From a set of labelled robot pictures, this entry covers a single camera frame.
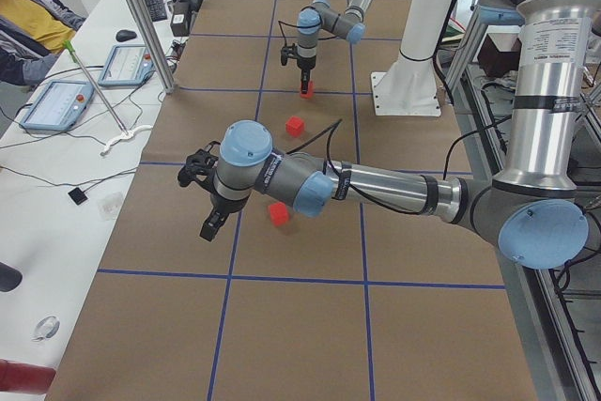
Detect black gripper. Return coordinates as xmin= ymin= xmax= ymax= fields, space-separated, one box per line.
xmin=298 ymin=55 xmax=316 ymax=89
xmin=199 ymin=190 xmax=247 ymax=240

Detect red cube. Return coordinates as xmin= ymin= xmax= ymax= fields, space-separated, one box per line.
xmin=285 ymin=116 xmax=305 ymax=137
xmin=268 ymin=202 xmax=290 ymax=226

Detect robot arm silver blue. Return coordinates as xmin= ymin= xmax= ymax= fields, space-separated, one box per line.
xmin=183 ymin=0 xmax=600 ymax=270
xmin=281 ymin=0 xmax=373 ymax=98

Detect black cardboard box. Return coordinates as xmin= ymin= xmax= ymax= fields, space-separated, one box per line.
xmin=170 ymin=0 xmax=192 ymax=38

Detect black keyboard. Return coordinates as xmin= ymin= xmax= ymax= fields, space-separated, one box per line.
xmin=138 ymin=0 xmax=169 ymax=23

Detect teach pendant far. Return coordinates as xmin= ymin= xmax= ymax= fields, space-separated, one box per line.
xmin=98 ymin=44 xmax=154 ymax=87

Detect teach pendant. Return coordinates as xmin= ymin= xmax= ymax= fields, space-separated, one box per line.
xmin=98 ymin=44 xmax=154 ymax=87
xmin=20 ymin=81 xmax=94 ymax=132

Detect black computer mouse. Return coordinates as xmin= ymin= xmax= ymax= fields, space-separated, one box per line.
xmin=116 ymin=29 xmax=137 ymax=42

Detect teach pendant near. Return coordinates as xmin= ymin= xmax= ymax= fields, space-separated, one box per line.
xmin=20 ymin=81 xmax=94 ymax=132

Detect red cylinder object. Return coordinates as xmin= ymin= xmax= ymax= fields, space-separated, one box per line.
xmin=1 ymin=359 xmax=56 ymax=394

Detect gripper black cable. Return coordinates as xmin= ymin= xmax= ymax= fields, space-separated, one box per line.
xmin=285 ymin=118 xmax=424 ymax=214
xmin=277 ymin=20 xmax=301 ymax=53

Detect white camera pedestal column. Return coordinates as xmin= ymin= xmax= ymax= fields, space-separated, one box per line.
xmin=371 ymin=0 xmax=452 ymax=117

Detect aluminium frame post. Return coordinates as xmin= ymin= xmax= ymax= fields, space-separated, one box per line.
xmin=126 ymin=0 xmax=175 ymax=94

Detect metal rod with handle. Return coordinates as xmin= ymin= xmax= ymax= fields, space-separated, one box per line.
xmin=63 ymin=39 xmax=152 ymax=157

